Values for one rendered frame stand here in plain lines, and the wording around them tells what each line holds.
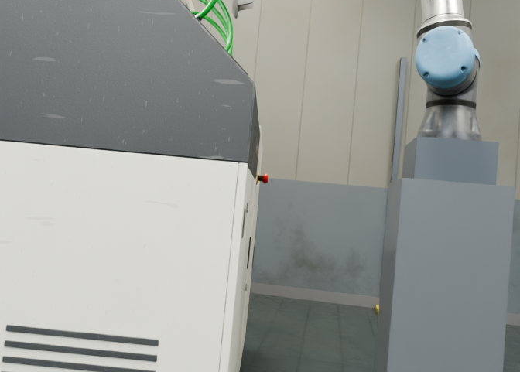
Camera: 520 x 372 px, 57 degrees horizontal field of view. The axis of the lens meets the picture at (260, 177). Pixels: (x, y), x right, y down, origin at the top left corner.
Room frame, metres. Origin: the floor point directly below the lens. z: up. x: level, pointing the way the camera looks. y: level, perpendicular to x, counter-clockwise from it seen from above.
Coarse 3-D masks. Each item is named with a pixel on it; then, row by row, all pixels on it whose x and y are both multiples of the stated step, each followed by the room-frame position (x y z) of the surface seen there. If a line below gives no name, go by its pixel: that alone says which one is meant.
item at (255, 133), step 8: (256, 104) 1.09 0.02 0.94; (256, 112) 1.13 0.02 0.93; (256, 120) 1.17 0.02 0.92; (256, 128) 1.23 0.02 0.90; (256, 136) 1.28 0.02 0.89; (256, 144) 1.34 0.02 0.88; (256, 152) 1.41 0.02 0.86; (256, 160) 1.48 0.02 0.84; (248, 168) 1.09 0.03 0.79; (256, 168) 1.56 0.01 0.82
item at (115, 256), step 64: (0, 192) 0.95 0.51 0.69; (64, 192) 0.95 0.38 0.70; (128, 192) 0.94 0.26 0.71; (192, 192) 0.94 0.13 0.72; (0, 256) 0.95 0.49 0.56; (64, 256) 0.95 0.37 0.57; (128, 256) 0.94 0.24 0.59; (192, 256) 0.94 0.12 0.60; (0, 320) 0.95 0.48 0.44; (64, 320) 0.95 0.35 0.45; (128, 320) 0.94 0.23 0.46; (192, 320) 0.94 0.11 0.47
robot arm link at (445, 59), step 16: (432, 0) 1.03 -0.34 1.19; (448, 0) 1.01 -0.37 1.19; (432, 16) 1.03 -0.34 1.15; (448, 16) 1.00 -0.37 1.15; (432, 32) 0.99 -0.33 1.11; (448, 32) 0.98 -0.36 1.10; (464, 32) 0.98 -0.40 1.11; (416, 48) 1.02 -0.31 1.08; (432, 48) 1.00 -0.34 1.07; (448, 48) 0.98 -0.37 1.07; (464, 48) 0.97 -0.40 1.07; (416, 64) 1.02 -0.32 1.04; (432, 64) 1.00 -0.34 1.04; (448, 64) 0.98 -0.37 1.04; (464, 64) 0.97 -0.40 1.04; (432, 80) 1.01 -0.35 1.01; (448, 80) 1.00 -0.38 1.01; (464, 80) 1.03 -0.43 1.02
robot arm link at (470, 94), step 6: (474, 78) 1.08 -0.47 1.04; (474, 84) 1.12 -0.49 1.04; (432, 90) 1.12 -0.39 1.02; (468, 90) 1.11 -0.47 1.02; (474, 90) 1.12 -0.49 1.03; (426, 96) 1.18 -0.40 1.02; (432, 96) 1.15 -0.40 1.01; (438, 96) 1.13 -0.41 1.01; (444, 96) 1.12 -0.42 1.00; (450, 96) 1.11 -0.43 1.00; (456, 96) 1.11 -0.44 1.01; (462, 96) 1.11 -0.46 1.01; (468, 96) 1.11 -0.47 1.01; (474, 96) 1.12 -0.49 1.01; (426, 102) 1.17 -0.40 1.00; (474, 102) 1.13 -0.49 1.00
